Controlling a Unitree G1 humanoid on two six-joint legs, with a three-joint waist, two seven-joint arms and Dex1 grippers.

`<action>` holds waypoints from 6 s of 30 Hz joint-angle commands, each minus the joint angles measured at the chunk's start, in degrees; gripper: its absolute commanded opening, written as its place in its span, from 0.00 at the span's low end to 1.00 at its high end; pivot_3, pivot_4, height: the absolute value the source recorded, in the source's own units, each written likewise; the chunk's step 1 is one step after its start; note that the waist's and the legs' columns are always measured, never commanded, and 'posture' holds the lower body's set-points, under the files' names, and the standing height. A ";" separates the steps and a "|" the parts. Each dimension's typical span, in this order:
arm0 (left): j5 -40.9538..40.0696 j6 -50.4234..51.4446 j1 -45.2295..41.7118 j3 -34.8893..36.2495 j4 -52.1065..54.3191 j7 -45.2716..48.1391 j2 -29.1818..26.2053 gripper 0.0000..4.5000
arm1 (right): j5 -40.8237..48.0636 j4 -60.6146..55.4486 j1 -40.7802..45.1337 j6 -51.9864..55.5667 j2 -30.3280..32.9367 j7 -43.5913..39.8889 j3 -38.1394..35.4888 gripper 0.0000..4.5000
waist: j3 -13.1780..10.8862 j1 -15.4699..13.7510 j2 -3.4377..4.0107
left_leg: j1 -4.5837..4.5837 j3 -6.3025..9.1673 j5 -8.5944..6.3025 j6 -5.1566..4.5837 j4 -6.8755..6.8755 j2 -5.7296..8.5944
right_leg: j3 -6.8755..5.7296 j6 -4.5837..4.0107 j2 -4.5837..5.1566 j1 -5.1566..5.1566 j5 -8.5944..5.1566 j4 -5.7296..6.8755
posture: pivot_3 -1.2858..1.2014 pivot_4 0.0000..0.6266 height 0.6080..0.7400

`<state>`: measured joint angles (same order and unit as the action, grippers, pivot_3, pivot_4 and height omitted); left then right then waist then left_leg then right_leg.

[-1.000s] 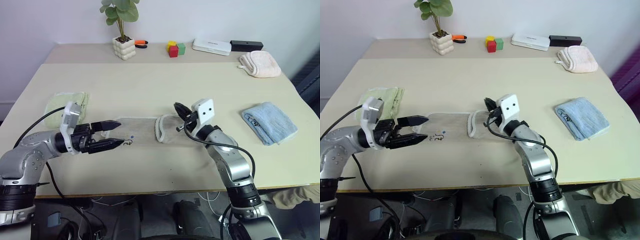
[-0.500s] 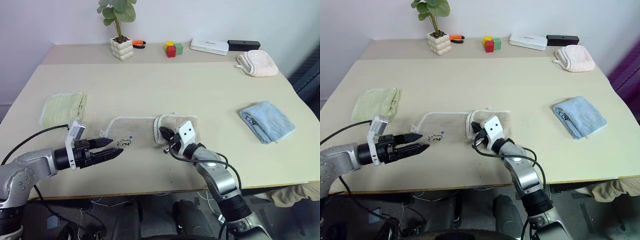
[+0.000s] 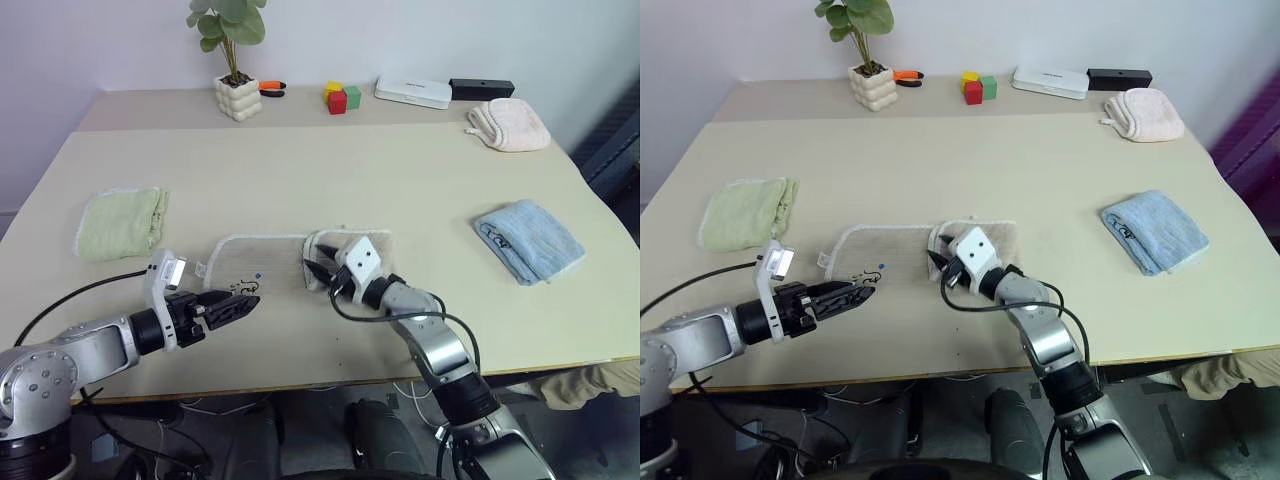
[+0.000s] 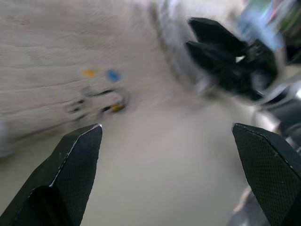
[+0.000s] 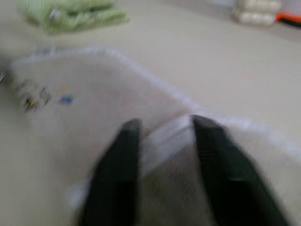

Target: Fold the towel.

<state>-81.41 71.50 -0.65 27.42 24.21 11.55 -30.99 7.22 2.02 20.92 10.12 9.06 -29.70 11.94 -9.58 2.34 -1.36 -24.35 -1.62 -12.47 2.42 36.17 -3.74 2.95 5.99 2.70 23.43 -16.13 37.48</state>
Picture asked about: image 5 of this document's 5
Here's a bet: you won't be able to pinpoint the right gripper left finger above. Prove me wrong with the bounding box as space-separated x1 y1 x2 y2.
79 119 143 226

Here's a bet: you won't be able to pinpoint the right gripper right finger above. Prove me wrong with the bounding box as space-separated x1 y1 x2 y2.
191 114 291 226

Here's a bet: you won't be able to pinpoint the beige towel with white trim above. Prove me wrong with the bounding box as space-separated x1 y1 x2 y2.
7 44 301 226

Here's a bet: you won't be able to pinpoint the light green cloth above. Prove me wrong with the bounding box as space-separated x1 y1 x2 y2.
18 0 130 34

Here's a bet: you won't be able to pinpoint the white folded item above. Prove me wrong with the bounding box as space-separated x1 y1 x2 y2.
231 0 282 26

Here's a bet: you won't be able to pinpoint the orange handled pliers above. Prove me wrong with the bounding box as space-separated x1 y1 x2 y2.
274 12 301 27

